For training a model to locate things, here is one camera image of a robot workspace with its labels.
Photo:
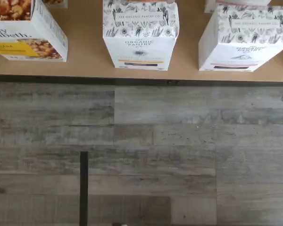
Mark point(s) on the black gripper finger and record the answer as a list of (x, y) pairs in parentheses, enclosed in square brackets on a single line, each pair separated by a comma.
[(84, 188)]

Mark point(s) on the particle board shelf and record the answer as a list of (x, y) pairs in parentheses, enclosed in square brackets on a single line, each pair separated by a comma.
[(85, 47)]

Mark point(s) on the white box pink strip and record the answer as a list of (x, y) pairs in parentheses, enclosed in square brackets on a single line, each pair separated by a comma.
[(238, 56)]

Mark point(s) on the white box yellow strip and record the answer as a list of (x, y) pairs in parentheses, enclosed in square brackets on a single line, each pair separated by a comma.
[(139, 47)]

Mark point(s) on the black metal shelf rack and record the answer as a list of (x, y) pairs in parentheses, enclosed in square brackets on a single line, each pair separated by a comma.
[(49, 78)]

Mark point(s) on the white floral pantry box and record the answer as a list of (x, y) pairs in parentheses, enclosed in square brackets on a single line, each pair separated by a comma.
[(240, 2)]

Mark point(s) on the white granola box yellow label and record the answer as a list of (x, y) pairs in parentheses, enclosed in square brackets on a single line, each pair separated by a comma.
[(19, 28)]

